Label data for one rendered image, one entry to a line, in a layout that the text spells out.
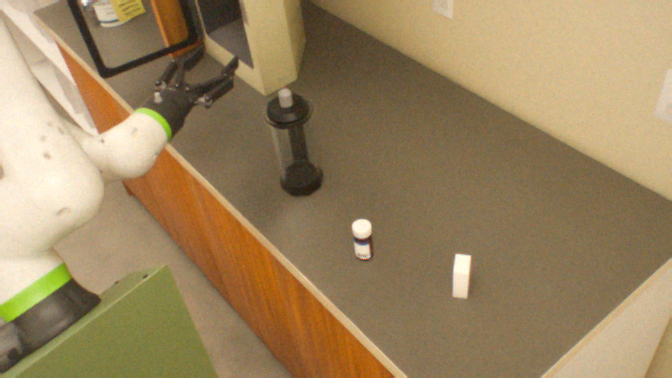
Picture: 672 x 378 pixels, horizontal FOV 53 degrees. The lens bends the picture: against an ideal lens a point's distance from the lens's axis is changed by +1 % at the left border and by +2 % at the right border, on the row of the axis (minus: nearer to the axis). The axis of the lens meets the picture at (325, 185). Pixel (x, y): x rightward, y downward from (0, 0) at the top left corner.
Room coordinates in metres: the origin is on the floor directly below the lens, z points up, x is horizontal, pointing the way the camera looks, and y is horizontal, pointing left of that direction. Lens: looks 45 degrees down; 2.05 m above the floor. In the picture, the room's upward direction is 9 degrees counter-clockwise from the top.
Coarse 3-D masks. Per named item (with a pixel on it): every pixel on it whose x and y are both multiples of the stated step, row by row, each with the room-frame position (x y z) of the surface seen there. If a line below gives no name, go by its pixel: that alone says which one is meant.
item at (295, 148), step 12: (264, 108) 1.16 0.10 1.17; (312, 108) 1.14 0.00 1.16; (276, 120) 1.11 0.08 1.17; (300, 120) 1.10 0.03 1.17; (276, 132) 1.11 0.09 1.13; (288, 132) 1.10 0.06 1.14; (300, 132) 1.10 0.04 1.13; (312, 132) 1.13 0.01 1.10; (276, 144) 1.12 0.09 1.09; (288, 144) 1.10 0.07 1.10; (300, 144) 1.10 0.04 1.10; (312, 144) 1.12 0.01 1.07; (288, 156) 1.10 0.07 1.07; (300, 156) 1.10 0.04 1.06; (312, 156) 1.12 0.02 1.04; (288, 168) 1.11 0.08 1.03; (300, 168) 1.10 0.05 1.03; (312, 168) 1.11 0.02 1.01; (288, 180) 1.11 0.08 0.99; (300, 180) 1.10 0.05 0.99; (312, 180) 1.11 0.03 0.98
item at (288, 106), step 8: (280, 96) 1.14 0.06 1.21; (288, 96) 1.13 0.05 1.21; (296, 96) 1.16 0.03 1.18; (272, 104) 1.15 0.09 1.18; (280, 104) 1.14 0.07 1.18; (288, 104) 1.13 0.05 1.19; (296, 104) 1.14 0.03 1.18; (304, 104) 1.14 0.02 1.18; (272, 112) 1.13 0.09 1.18; (280, 112) 1.12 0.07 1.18; (288, 112) 1.11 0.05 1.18; (296, 112) 1.11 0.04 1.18; (304, 112) 1.12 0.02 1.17; (280, 120) 1.11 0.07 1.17; (288, 120) 1.10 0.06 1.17
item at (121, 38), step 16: (80, 0) 1.65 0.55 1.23; (96, 0) 1.66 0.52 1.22; (112, 0) 1.68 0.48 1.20; (128, 0) 1.69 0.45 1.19; (144, 0) 1.71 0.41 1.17; (160, 0) 1.73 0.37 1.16; (176, 0) 1.75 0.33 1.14; (112, 16) 1.67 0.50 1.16; (128, 16) 1.69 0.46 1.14; (144, 16) 1.70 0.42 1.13; (160, 16) 1.72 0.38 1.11; (176, 16) 1.74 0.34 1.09; (80, 32) 1.63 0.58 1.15; (96, 32) 1.65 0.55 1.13; (112, 32) 1.66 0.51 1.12; (128, 32) 1.68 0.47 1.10; (144, 32) 1.70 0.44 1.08; (160, 32) 1.72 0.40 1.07; (176, 32) 1.73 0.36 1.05; (112, 48) 1.66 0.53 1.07; (128, 48) 1.67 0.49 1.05; (144, 48) 1.69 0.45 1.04; (160, 48) 1.71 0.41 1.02; (112, 64) 1.65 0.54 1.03
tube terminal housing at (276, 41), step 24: (264, 0) 1.54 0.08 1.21; (288, 0) 1.62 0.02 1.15; (264, 24) 1.53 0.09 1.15; (288, 24) 1.58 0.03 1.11; (216, 48) 1.71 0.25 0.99; (264, 48) 1.52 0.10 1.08; (288, 48) 1.56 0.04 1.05; (240, 72) 1.61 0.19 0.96; (264, 72) 1.51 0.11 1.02; (288, 72) 1.55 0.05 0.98
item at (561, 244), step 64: (64, 0) 2.25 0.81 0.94; (320, 64) 1.62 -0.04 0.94; (384, 64) 1.57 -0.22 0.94; (192, 128) 1.42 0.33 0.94; (256, 128) 1.38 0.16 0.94; (320, 128) 1.33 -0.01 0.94; (384, 128) 1.29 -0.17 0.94; (448, 128) 1.25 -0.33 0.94; (512, 128) 1.22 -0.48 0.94; (256, 192) 1.14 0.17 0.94; (320, 192) 1.10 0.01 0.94; (384, 192) 1.07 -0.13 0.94; (448, 192) 1.04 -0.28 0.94; (512, 192) 1.01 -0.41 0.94; (576, 192) 0.98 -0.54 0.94; (640, 192) 0.95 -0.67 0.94; (320, 256) 0.91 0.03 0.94; (384, 256) 0.88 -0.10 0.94; (448, 256) 0.86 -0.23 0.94; (512, 256) 0.83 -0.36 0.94; (576, 256) 0.81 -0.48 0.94; (640, 256) 0.78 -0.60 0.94; (384, 320) 0.73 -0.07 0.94; (448, 320) 0.70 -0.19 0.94; (512, 320) 0.68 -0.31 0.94; (576, 320) 0.66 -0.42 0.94
